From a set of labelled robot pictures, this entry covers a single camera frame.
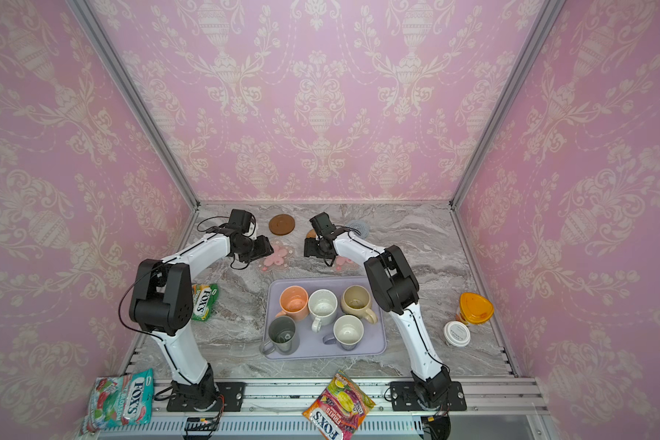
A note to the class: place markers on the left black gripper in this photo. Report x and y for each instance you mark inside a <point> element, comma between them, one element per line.
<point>265,248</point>

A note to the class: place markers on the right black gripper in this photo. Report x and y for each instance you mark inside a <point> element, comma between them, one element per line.
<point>310,248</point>

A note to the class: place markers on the pink flower coaster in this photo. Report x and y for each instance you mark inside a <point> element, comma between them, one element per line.
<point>279,260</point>
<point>344,264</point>

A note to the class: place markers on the brown wooden round coaster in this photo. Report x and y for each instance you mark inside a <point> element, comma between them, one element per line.
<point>282,224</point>

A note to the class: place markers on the beige yellow mug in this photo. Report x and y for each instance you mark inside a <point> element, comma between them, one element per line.
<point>357,301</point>

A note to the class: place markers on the light blue knitted coaster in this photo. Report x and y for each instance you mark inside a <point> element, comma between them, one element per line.
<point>360,228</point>

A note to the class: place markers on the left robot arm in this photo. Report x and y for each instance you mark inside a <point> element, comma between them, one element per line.
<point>162,305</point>

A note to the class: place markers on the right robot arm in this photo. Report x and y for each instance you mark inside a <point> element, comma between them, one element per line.
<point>395,288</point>

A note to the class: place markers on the white speckled mug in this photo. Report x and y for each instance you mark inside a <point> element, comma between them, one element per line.
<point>323,305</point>

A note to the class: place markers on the peach pink mug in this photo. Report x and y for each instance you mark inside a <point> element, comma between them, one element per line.
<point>294,303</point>

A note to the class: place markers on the yellow green Fox's candy bag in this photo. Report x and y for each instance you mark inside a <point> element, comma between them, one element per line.
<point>204,296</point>

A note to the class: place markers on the lavender mug white inside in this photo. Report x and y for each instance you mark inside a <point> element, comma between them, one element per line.
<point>348,331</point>

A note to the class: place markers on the lavender plastic tray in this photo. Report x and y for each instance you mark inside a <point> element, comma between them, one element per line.
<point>311,344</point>

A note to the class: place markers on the grey green mug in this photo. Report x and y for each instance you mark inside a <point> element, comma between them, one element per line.
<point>283,337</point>

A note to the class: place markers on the white lidded cup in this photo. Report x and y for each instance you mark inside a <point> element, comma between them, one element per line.
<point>457,334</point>

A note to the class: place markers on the orange lidded jar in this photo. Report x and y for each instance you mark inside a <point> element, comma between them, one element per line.
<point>474,309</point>

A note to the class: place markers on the red Fox's candy bag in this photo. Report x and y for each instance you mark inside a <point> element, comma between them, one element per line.
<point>340,409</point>

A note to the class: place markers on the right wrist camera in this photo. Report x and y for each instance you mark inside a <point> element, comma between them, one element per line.
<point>322,225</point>

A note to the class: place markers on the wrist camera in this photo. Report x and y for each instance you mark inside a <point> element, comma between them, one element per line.
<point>242,221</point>
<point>322,225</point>

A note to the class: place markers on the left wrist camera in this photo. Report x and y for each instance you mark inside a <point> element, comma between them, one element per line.
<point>242,221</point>

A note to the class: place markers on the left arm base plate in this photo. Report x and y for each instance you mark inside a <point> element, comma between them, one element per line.
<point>229,398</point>

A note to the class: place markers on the aluminium front rail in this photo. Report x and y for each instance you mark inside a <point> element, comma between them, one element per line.
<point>498,408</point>

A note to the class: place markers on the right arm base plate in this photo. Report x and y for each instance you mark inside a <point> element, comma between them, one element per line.
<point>405,397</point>

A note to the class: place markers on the left aluminium corner post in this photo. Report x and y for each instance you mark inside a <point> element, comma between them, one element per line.
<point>96,34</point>

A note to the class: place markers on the aluminium corner post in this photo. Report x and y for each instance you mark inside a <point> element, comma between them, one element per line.
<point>96,34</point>
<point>537,36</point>

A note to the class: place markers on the right aluminium corner post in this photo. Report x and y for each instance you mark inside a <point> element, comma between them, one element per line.
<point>537,36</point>

